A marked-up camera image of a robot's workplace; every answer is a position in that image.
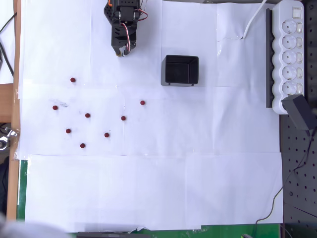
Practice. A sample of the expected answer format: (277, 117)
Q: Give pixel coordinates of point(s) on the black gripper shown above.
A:
(118, 42)

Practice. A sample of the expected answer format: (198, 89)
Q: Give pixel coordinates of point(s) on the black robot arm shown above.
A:
(123, 3)

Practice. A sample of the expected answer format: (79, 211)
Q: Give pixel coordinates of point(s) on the black open box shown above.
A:
(179, 72)

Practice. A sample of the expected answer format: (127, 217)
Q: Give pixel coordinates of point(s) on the silver metal clamp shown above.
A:
(10, 133)

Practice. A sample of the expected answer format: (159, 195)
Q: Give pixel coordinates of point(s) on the white paper table cover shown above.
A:
(173, 186)

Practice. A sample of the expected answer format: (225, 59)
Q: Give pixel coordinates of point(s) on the green mat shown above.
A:
(22, 188)

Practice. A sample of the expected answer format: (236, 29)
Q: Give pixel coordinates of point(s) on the black fabric object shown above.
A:
(3, 188)

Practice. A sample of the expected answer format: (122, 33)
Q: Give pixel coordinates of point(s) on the black power adapter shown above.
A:
(296, 111)

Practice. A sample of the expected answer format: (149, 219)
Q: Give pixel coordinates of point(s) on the blurred grey object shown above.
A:
(15, 229)

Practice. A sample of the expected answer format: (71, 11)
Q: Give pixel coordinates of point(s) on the black pegboard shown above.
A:
(299, 173)

